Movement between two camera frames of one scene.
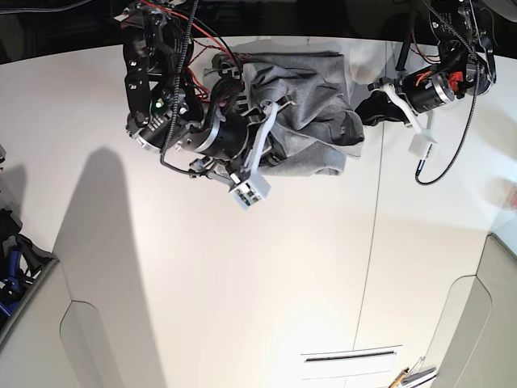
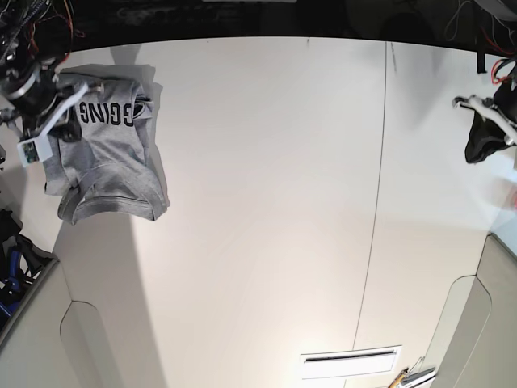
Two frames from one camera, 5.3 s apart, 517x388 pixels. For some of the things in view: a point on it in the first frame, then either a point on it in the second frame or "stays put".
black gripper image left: (229, 137) -> (39, 99)
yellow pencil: (394, 384) stays put
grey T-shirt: (314, 120) -> (119, 163)
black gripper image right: (421, 90) -> (485, 137)
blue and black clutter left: (22, 261) stays put
